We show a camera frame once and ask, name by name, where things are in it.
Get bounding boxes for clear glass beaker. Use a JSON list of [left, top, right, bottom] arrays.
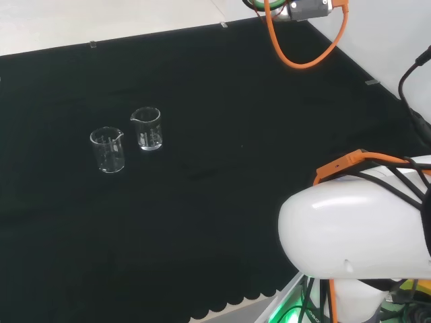
[[129, 106, 164, 151], [89, 127, 126, 174]]

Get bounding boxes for black bench cloth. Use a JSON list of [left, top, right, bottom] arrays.
[[0, 18, 431, 323]]

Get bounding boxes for orange connector block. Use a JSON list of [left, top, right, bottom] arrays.
[[312, 149, 373, 188]]

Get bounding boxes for yellow stop button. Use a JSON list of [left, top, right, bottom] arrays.
[[390, 278, 431, 303]]

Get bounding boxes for orange wrist cable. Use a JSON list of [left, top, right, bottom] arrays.
[[263, 0, 350, 69]]

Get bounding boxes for orange base cable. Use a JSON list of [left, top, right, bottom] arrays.
[[327, 278, 339, 323]]

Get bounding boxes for thick black cable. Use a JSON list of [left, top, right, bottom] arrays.
[[398, 46, 431, 149]]

